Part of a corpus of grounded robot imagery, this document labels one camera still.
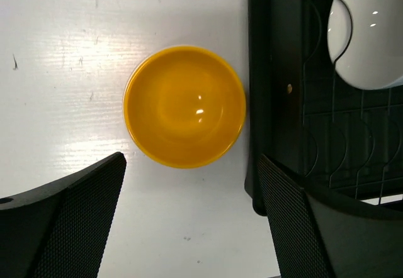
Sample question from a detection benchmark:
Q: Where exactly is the black dish rack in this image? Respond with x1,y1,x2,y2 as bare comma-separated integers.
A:
245,0,402,216

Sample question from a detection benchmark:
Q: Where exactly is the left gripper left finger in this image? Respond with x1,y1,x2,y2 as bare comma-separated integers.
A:
1,152,127,277

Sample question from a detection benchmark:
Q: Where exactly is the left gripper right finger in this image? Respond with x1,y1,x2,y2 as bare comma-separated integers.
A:
258,155,402,277

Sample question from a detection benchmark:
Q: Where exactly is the white bowl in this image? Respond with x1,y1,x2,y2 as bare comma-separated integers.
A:
327,0,402,90

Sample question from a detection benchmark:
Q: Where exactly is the yellow bowl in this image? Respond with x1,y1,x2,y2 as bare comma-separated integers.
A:
122,45,246,169

